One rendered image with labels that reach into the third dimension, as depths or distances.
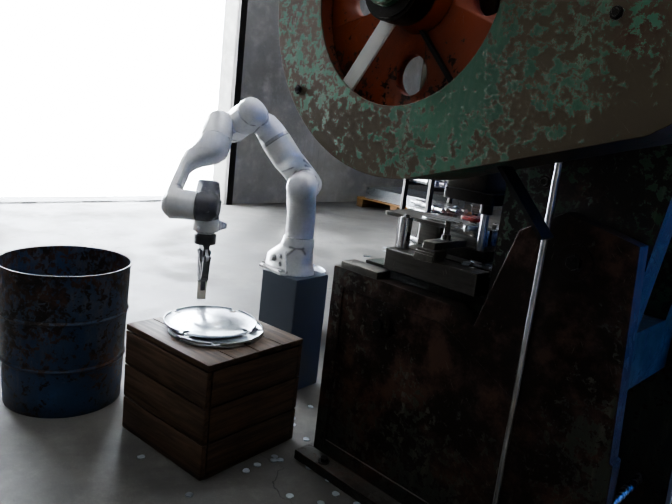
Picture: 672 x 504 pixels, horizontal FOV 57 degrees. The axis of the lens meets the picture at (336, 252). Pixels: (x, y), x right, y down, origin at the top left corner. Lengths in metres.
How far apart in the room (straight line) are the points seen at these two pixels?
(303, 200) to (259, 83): 4.85
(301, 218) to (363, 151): 0.86
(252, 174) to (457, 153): 5.82
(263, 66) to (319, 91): 5.47
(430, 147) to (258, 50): 5.73
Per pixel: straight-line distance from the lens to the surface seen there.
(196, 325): 1.97
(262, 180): 7.13
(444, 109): 1.32
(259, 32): 7.01
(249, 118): 2.20
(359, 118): 1.47
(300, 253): 2.30
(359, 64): 1.52
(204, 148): 2.13
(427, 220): 1.83
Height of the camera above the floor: 1.04
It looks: 12 degrees down
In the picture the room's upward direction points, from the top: 7 degrees clockwise
